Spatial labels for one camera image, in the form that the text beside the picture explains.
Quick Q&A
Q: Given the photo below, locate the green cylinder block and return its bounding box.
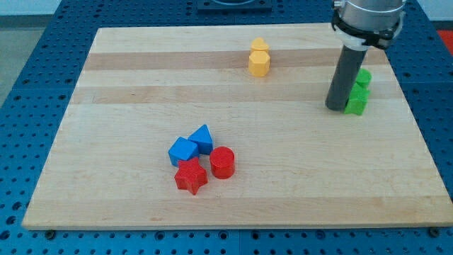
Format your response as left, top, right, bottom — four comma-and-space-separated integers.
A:
355, 68, 372, 89

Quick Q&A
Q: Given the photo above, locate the blue cube block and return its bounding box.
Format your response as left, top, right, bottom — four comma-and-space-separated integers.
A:
168, 137, 200, 166

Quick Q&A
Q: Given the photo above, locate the yellow hexagon block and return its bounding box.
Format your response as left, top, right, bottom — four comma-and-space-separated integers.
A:
248, 51, 270, 77

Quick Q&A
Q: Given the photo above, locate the green star block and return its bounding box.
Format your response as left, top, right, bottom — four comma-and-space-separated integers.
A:
344, 83, 370, 115

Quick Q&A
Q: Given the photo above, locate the red cylinder block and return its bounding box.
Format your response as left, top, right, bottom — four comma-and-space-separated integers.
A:
210, 147, 235, 179

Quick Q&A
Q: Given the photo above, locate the wooden board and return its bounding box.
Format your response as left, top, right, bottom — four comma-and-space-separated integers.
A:
23, 23, 452, 230

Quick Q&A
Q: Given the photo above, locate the red star block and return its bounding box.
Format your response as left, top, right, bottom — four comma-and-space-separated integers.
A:
174, 157, 208, 195

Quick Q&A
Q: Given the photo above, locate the blue triangle block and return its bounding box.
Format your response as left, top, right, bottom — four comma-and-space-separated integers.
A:
188, 125, 214, 155

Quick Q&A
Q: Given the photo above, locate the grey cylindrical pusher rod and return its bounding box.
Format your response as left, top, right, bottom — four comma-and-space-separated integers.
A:
325, 46, 367, 111

